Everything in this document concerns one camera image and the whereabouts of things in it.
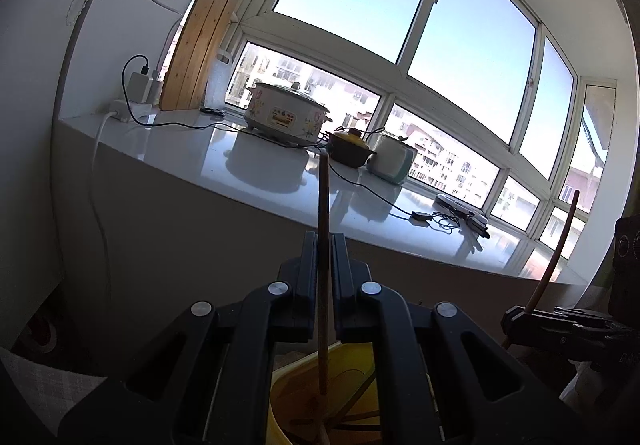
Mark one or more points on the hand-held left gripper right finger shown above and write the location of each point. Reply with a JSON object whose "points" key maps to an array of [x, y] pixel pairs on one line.
{"points": [[337, 295]]}

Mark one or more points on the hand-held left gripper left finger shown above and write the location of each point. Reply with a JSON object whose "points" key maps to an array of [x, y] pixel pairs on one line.
{"points": [[311, 295]]}

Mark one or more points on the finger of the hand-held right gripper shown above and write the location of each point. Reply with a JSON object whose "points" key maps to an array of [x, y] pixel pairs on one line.
{"points": [[550, 317], [570, 340]]}

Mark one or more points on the brown wooden chopstick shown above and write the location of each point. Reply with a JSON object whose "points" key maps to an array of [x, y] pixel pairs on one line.
{"points": [[323, 205], [350, 416], [557, 250]]}

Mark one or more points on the yellow plastic container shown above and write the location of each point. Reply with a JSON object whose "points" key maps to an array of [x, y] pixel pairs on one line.
{"points": [[350, 365]]}

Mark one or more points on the dark chopstick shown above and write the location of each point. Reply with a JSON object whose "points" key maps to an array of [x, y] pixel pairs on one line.
{"points": [[357, 397]]}

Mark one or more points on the brown clay pot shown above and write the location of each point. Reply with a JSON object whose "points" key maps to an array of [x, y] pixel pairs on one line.
{"points": [[350, 150]]}

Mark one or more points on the teal white kettle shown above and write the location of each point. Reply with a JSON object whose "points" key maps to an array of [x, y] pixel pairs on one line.
{"points": [[392, 160]]}

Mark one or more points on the white windowsill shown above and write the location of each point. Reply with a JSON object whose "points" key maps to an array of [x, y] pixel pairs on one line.
{"points": [[200, 160]]}

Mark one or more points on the white floral slow cooker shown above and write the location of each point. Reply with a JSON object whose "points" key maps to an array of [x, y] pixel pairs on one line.
{"points": [[285, 115]]}

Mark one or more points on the white power strip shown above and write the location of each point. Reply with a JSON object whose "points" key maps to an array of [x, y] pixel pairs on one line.
{"points": [[127, 111]]}

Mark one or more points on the wooden board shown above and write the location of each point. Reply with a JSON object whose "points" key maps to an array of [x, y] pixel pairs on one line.
{"points": [[200, 50]]}

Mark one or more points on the white power adapter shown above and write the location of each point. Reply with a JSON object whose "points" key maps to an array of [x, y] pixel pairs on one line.
{"points": [[137, 87]]}

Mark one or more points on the plaid cloth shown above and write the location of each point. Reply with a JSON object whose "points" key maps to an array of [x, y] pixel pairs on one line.
{"points": [[40, 390]]}

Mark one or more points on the white window frame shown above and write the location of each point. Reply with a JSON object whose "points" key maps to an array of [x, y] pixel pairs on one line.
{"points": [[400, 70]]}

